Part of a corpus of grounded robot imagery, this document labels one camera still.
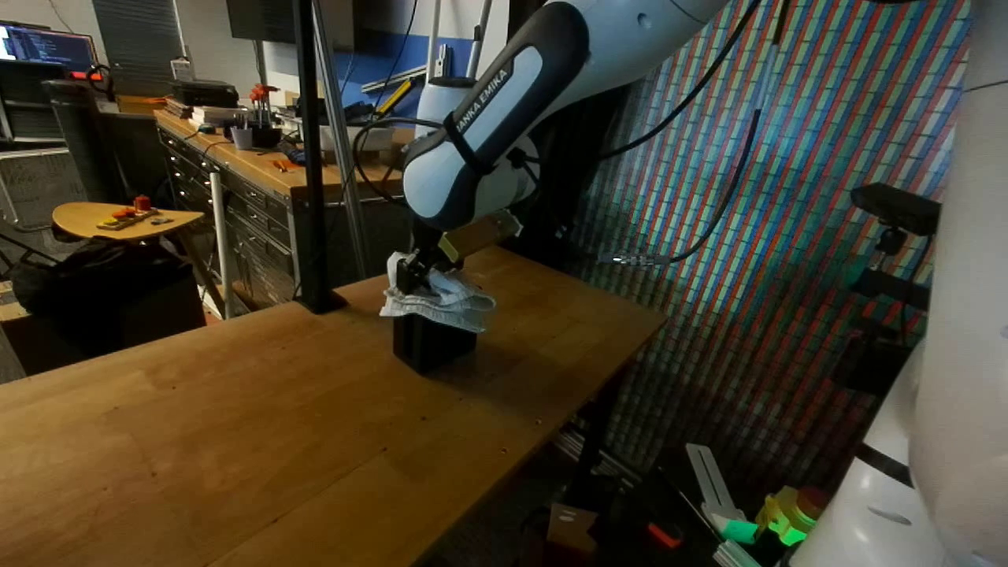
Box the black camera stand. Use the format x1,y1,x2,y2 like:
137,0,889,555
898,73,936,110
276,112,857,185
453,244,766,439
831,234,936,397

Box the small cardboard box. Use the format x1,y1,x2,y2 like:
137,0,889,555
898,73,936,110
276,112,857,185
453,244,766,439
544,501,601,560

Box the black case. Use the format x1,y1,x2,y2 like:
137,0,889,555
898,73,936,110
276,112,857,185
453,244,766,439
165,79,241,110

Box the round wooden stool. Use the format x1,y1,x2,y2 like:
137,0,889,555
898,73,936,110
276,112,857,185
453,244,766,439
46,194,208,244

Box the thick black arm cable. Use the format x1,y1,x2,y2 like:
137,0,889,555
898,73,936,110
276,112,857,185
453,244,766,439
597,0,792,266

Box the small red item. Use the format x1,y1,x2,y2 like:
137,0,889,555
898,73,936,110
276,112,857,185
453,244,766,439
643,519,686,555

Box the black perforated plastic box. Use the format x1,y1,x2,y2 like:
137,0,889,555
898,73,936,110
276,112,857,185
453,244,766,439
390,311,483,373

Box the grey towel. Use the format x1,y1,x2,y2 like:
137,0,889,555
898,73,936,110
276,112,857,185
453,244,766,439
373,249,497,338

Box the yellow and black tool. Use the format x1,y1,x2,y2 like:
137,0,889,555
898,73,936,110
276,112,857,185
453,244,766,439
369,73,425,120

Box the computer monitor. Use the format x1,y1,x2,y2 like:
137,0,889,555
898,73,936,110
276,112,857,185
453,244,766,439
0,23,100,73

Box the green and yellow blocks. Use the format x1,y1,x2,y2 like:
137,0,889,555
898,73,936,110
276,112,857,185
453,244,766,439
721,484,826,550

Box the looped black wrist cable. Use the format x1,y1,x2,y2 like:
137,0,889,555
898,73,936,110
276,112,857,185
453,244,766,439
347,112,425,204

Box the red handled tool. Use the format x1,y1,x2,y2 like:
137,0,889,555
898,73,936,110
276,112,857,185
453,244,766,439
96,191,162,234

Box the yellow-green wrist camera box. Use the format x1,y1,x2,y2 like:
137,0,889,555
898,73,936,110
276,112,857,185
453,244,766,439
436,207,527,264

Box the black vertical pole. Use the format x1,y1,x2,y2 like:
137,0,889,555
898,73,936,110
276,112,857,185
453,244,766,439
289,0,348,315

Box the red clamp tool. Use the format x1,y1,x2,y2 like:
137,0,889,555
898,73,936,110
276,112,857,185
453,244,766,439
63,63,113,89

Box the striped backdrop screen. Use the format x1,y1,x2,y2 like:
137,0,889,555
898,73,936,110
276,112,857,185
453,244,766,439
563,0,972,507

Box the black pot with red flower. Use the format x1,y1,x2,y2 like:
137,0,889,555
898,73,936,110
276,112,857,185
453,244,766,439
241,82,285,150

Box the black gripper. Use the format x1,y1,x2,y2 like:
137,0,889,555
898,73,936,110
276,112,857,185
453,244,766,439
399,219,459,299

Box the black exterior camera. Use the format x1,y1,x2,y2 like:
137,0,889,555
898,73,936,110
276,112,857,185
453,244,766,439
846,179,941,238

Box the wooden workbench with drawers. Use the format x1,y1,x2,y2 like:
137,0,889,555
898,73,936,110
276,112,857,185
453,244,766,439
155,102,417,311

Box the silver tripod leg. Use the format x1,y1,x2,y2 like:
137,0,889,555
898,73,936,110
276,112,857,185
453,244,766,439
422,0,446,86
311,0,371,281

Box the white slotted bracket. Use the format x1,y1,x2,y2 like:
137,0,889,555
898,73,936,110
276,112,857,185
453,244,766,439
683,439,748,529

